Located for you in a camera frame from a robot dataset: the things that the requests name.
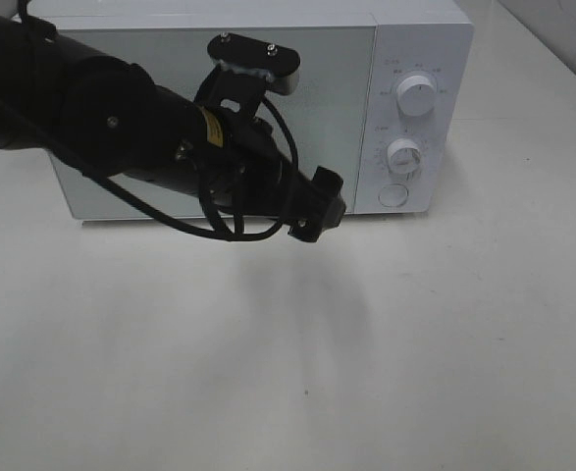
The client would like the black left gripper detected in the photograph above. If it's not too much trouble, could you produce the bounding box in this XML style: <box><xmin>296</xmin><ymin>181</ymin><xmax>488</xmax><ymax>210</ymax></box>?
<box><xmin>188</xmin><ymin>68</ymin><xmax>346</xmax><ymax>243</ymax></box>

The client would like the white round door button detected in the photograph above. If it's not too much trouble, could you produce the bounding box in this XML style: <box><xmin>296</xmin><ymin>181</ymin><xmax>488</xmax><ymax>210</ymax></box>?
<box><xmin>378</xmin><ymin>183</ymin><xmax>409</xmax><ymax>208</ymax></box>

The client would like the white microwave door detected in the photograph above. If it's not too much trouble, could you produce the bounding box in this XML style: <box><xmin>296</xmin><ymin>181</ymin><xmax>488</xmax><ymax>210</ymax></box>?
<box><xmin>50</xmin><ymin>26</ymin><xmax>374</xmax><ymax>221</ymax></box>

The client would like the white timer knob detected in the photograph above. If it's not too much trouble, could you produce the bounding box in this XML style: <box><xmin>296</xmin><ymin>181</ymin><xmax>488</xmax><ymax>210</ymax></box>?
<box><xmin>387</xmin><ymin>138</ymin><xmax>421</xmax><ymax>175</ymax></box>

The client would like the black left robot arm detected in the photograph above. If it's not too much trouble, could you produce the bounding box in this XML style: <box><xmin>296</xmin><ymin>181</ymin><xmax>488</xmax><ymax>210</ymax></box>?
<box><xmin>0</xmin><ymin>1</ymin><xmax>346</xmax><ymax>242</ymax></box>

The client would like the white microwave oven body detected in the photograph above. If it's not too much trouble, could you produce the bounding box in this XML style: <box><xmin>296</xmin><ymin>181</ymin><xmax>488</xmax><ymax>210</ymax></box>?
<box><xmin>28</xmin><ymin>1</ymin><xmax>474</xmax><ymax>215</ymax></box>

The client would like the white upper power knob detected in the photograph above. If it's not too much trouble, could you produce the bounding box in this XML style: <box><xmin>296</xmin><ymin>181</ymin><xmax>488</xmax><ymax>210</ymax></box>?
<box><xmin>395</xmin><ymin>72</ymin><xmax>438</xmax><ymax>117</ymax></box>

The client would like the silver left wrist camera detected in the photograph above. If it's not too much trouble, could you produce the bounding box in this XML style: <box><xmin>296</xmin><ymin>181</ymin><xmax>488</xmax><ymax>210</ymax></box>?
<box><xmin>207</xmin><ymin>32</ymin><xmax>301</xmax><ymax>96</ymax></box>

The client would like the black left camera cable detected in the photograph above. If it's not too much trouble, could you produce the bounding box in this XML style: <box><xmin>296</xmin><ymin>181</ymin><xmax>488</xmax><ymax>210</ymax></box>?
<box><xmin>17</xmin><ymin>0</ymin><xmax>301</xmax><ymax>244</ymax></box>

